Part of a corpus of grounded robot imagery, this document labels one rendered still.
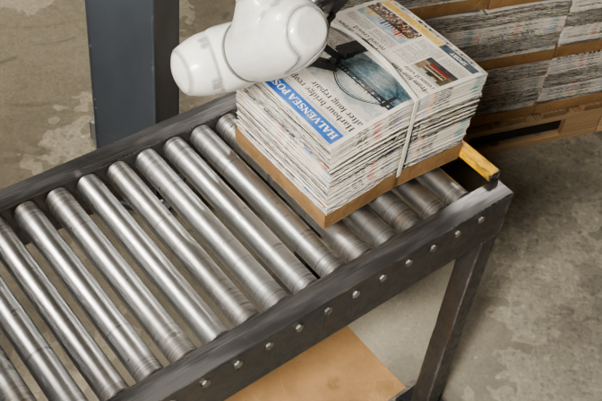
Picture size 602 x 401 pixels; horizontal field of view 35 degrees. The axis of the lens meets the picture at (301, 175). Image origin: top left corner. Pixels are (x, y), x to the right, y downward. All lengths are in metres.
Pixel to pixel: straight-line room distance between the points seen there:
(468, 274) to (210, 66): 0.85
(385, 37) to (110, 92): 1.02
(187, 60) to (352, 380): 1.29
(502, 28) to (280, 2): 1.54
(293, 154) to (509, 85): 1.38
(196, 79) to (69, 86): 1.85
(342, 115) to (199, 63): 0.31
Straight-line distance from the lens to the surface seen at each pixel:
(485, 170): 1.96
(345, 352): 2.62
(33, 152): 3.10
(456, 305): 2.18
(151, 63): 2.55
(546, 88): 3.16
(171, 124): 1.98
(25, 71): 3.41
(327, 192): 1.73
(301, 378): 2.56
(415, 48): 1.86
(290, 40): 1.36
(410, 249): 1.80
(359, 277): 1.74
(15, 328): 1.67
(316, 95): 1.72
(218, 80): 1.51
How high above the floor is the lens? 2.14
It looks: 45 degrees down
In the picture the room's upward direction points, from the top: 7 degrees clockwise
